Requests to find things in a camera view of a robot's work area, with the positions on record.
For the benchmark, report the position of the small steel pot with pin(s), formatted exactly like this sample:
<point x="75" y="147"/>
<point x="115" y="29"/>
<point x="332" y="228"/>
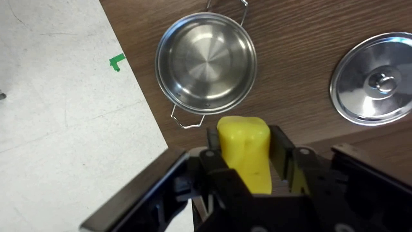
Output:
<point x="205" y="63"/>

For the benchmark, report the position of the green floor tape marker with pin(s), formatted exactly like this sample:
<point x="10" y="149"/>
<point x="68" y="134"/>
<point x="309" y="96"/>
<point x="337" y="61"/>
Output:
<point x="115" y="60"/>

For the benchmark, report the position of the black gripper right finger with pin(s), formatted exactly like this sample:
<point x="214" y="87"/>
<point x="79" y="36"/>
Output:
<point x="286" y="165"/>

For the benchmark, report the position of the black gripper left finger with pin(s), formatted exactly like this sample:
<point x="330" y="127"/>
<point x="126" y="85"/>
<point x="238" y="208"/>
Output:
<point x="224" y="179"/>

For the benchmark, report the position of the yellow plastic object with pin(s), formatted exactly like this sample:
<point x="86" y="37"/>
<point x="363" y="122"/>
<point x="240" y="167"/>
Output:
<point x="245" y="147"/>

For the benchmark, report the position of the wooden desk with black legs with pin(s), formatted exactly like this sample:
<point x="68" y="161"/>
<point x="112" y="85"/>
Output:
<point x="299" y="42"/>

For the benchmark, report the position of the steel pot lid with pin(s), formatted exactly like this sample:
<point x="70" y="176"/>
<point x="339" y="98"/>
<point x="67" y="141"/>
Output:
<point x="372" y="82"/>

